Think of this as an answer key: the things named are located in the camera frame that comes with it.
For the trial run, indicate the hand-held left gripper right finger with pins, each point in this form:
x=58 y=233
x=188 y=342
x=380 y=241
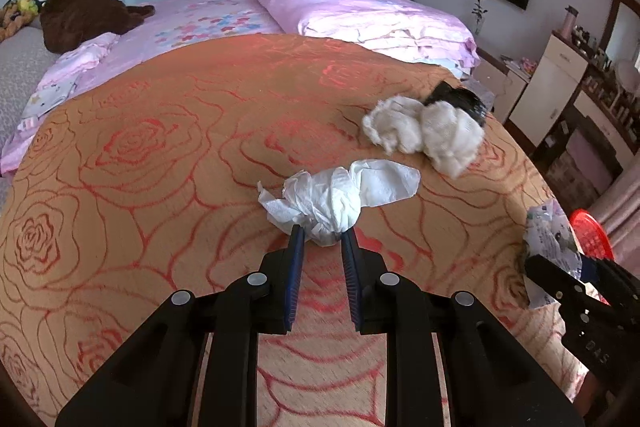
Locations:
x=350 y=279

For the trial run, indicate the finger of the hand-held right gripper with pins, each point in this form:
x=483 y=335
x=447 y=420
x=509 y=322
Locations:
x=615 y=284
x=555 y=279

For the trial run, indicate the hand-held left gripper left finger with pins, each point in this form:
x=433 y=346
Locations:
x=295 y=269

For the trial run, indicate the white printed plastic wrapper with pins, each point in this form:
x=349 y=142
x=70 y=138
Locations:
x=550 y=232

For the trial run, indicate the red plastic mesh basket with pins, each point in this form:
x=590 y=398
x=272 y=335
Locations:
x=592 y=232

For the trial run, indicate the white tissue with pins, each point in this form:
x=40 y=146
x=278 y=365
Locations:
x=330 y=202

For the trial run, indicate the pink curtain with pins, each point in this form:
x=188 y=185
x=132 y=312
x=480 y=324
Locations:
x=620 y=207

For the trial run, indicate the dark wooden dressing table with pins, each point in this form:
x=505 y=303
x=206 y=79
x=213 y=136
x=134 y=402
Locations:
x=590 y=142

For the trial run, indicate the orange rose pattern blanket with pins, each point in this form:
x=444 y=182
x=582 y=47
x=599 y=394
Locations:
x=150 y=207

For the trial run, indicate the fluffy white cloth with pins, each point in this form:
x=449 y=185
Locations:
x=400 y=129

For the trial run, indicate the tall cream cabinet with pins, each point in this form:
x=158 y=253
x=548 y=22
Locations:
x=545 y=97

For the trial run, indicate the cream nightstand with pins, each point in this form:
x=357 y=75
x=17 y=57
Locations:
x=515 y=92

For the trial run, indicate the row of cosmetic bottles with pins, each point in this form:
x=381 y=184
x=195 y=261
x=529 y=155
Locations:
x=605 y=82

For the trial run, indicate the dressing table mirror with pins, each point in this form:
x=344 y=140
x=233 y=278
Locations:
x=625 y=32

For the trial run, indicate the pink thermos bottle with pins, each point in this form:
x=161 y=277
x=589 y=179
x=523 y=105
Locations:
x=569 y=24

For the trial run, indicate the glass vase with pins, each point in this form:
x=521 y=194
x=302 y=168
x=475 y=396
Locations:
x=479 y=27

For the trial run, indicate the pink duvet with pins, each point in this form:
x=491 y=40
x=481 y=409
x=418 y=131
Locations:
x=350 y=7

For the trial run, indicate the pink floral bed sheet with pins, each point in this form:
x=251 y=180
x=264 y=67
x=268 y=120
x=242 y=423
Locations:
x=200 y=17

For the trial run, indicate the orange brown plush toy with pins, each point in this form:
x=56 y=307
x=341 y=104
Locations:
x=15 y=22

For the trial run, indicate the yellow green plush toy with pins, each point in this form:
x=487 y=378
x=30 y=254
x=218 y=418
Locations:
x=29 y=4

